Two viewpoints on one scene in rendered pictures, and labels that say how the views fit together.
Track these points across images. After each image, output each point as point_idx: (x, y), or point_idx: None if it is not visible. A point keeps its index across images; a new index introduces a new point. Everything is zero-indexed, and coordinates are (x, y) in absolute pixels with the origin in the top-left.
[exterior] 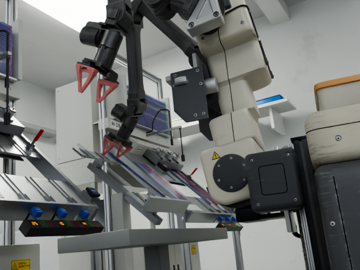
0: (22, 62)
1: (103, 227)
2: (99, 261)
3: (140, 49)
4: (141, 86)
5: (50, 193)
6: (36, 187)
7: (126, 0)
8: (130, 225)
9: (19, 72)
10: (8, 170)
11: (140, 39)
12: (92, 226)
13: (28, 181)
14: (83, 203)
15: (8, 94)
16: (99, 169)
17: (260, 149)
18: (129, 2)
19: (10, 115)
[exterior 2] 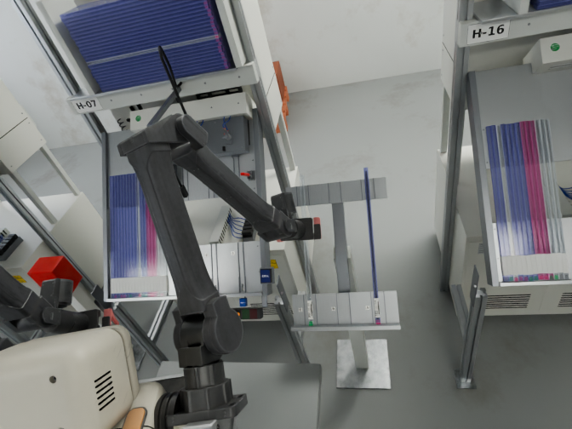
0: (233, 38)
1: (259, 318)
2: (282, 321)
3: (215, 184)
4: (256, 220)
5: (223, 271)
6: (211, 263)
7: (8, 317)
8: (353, 283)
9: (234, 58)
10: (272, 161)
11: (206, 171)
12: (244, 318)
13: (209, 253)
14: (243, 294)
15: (239, 84)
16: (334, 204)
17: None
18: (15, 312)
19: (183, 190)
